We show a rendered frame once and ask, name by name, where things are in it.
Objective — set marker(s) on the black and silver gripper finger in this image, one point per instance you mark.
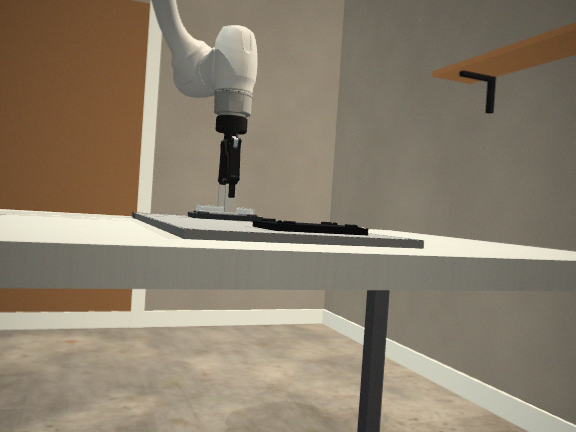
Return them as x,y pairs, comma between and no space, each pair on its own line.
232,173
222,177

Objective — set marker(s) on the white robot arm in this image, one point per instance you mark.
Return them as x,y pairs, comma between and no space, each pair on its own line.
227,72

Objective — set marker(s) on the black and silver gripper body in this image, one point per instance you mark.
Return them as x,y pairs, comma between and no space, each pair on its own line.
231,125

